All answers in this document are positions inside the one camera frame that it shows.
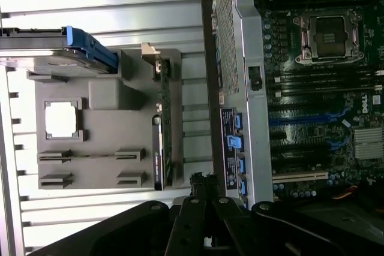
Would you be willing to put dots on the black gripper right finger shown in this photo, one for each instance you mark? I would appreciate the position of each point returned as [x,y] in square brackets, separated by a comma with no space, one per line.
[234,229]

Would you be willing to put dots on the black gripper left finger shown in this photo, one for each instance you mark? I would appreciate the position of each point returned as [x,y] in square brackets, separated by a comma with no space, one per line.
[186,226]

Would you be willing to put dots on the white expansion slot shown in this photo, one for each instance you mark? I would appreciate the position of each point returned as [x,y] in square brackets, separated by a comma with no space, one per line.
[300,177]

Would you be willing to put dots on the green RAM stick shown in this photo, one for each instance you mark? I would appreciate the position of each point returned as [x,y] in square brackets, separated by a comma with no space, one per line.
[90,156]

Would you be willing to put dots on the green motherboard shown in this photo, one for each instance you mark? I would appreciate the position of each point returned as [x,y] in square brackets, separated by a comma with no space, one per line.
[315,136]

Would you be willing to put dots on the blue expansion slot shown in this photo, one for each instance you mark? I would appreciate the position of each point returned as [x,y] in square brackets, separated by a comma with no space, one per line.
[300,120]

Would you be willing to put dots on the grey parts rack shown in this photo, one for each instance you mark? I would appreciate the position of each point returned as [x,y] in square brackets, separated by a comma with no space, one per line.
[99,133]

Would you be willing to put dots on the silver chipset heatsink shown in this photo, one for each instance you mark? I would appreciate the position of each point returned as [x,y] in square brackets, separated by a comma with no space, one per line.
[369,145]

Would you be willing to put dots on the silver CPU chip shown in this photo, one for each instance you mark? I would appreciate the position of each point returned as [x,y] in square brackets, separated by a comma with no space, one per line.
[61,119]

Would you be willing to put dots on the open black PC case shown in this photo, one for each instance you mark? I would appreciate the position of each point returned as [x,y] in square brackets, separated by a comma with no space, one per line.
[249,43]

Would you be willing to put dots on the hard drive with blue caddy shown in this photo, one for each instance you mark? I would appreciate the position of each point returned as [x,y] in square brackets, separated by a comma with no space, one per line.
[102,55]

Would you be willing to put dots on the CPU socket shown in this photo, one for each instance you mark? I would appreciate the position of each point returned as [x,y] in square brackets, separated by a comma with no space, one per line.
[328,37]

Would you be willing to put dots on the silver hard disk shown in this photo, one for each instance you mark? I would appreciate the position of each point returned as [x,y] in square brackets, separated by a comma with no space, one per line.
[36,42]

